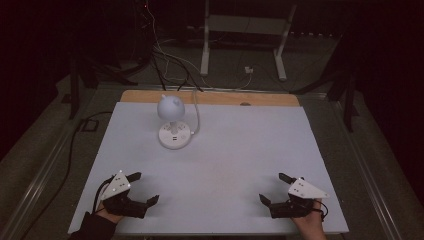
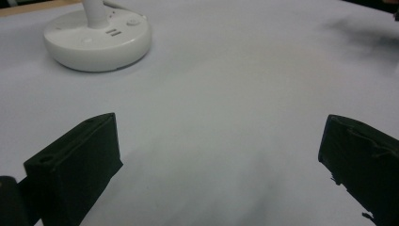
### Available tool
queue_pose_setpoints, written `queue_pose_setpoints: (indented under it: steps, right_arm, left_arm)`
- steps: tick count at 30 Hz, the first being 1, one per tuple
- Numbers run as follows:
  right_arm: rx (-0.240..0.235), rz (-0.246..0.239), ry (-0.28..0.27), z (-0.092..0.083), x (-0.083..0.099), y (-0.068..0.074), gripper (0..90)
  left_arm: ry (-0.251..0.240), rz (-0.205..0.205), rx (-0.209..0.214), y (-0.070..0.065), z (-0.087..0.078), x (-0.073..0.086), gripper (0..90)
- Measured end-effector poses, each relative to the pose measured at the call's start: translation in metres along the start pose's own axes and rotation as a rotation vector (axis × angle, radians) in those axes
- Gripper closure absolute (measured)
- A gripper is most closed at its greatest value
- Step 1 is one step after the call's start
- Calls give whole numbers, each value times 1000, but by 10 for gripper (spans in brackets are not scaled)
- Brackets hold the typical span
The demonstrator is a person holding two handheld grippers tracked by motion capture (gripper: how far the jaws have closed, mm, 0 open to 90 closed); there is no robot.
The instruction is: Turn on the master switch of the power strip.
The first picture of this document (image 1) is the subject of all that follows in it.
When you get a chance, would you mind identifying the person's right hand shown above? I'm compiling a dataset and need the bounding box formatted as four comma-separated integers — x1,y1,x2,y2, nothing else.
291,198,328,240

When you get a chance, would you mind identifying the person's left hand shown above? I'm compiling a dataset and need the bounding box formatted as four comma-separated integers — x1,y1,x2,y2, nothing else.
95,205,125,225

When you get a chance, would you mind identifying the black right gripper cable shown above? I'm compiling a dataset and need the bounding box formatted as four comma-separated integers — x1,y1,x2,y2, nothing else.
313,199,330,222

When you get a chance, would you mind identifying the metal floor rail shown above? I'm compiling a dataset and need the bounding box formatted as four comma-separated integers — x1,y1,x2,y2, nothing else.
0,87,101,240
328,96,406,240

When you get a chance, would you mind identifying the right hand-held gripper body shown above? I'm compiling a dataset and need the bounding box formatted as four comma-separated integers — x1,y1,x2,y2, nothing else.
268,177,331,220

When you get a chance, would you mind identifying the black square floor box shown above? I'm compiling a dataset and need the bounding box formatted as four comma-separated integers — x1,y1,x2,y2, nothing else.
77,118,100,133

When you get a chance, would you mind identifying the white round desk lamp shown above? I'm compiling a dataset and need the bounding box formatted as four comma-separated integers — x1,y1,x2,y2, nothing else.
156,93,193,151

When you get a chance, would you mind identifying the long black floor cable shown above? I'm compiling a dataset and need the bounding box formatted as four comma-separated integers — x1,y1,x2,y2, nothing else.
19,110,114,240

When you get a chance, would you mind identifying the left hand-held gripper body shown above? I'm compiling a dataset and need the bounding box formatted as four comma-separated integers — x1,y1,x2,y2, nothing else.
97,170,148,220

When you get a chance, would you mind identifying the black floor cable bundle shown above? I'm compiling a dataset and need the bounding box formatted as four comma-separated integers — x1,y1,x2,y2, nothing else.
149,46,205,93

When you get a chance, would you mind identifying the white table mat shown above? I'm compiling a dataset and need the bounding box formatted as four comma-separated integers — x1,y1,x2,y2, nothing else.
67,101,350,236

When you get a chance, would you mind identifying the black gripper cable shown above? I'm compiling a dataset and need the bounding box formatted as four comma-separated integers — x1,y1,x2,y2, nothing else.
92,175,115,214
313,199,330,222

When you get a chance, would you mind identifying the white lamp cable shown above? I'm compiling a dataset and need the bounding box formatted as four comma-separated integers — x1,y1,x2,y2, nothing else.
188,87,202,136

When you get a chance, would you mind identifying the black stand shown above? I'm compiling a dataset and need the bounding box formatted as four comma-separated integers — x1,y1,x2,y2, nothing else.
67,49,83,121
327,33,360,133

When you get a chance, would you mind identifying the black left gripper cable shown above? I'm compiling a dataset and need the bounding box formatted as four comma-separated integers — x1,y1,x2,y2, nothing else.
92,175,115,214

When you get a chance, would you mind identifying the thin white cable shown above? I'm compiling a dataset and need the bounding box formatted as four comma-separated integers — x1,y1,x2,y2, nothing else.
145,0,250,91

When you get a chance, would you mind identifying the grey metal stand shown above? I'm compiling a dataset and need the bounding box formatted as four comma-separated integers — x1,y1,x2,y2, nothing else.
199,0,298,82

